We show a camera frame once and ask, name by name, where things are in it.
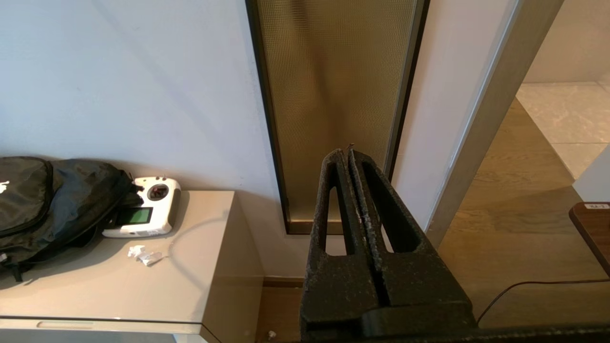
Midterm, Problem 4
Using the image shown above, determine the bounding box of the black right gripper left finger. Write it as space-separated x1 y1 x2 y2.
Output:
300 148 383 336

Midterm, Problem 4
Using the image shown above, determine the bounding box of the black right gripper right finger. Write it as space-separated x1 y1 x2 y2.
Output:
347 145 478 316

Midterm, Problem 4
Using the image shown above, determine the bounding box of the beige side cabinet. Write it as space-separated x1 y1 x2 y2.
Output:
0 190 265 343

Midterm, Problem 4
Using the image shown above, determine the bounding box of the crumpled white paper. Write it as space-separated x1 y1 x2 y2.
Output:
126 244 165 267

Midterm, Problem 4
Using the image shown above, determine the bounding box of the white radio remote controller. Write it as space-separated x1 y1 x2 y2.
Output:
101 176 182 238

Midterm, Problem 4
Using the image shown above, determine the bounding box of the black Camel backpack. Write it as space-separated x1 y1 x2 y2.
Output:
0 156 139 282

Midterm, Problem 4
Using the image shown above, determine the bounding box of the black floor cable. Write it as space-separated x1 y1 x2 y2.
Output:
476 277 610 325

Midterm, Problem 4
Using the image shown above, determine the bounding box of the grey metal door frame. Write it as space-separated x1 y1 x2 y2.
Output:
423 0 566 249

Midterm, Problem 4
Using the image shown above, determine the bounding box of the bronze glass panel black frame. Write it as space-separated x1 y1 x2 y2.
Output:
245 0 430 236

